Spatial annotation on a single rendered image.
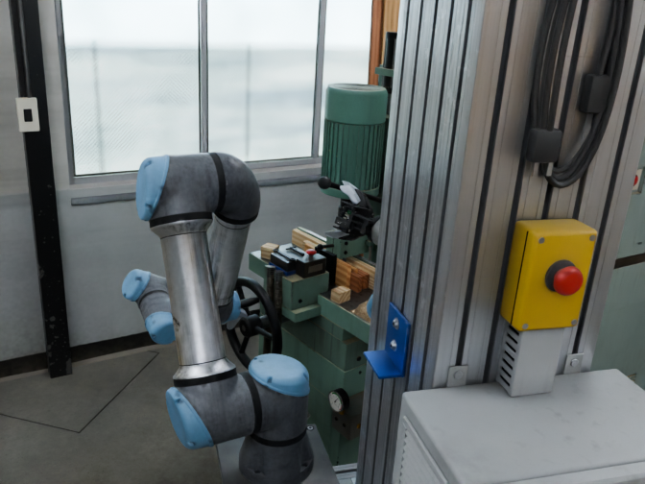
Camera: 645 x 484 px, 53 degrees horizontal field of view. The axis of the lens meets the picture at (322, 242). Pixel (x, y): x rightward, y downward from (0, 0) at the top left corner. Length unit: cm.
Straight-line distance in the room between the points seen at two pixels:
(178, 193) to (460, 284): 57
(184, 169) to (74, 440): 184
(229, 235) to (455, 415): 67
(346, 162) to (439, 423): 113
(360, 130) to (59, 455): 173
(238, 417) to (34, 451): 173
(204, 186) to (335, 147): 71
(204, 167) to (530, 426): 71
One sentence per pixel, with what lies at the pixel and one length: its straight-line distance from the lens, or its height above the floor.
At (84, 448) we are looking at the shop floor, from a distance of 283.
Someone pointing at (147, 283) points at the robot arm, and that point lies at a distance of 156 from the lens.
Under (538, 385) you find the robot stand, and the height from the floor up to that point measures 124.
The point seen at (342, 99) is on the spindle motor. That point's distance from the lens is 182.
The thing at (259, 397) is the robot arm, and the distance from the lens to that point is 123.
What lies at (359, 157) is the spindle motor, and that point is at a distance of 185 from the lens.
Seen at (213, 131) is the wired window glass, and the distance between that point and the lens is 322.
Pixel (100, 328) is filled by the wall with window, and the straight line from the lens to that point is 330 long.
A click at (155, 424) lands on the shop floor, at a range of 290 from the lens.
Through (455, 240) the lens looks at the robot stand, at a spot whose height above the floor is 144.
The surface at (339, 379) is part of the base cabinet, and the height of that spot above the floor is 68.
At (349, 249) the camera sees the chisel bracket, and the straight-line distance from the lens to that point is 198.
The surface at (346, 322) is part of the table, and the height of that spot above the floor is 87.
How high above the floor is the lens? 171
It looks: 21 degrees down
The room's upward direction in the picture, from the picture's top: 3 degrees clockwise
